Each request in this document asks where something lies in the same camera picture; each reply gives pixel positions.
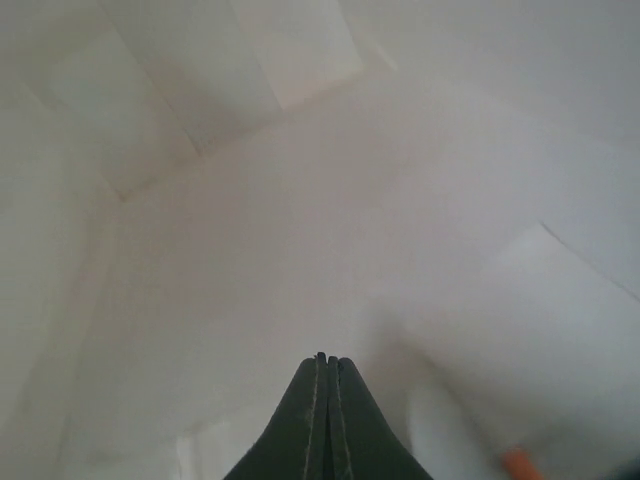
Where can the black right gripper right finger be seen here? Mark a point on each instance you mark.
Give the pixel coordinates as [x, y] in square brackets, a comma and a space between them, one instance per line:
[362, 444]

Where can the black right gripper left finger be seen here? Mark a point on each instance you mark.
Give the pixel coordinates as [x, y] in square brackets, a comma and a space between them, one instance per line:
[292, 444]

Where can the printed white paper bag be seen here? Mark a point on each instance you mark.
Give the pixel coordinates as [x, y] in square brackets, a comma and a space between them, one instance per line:
[196, 195]

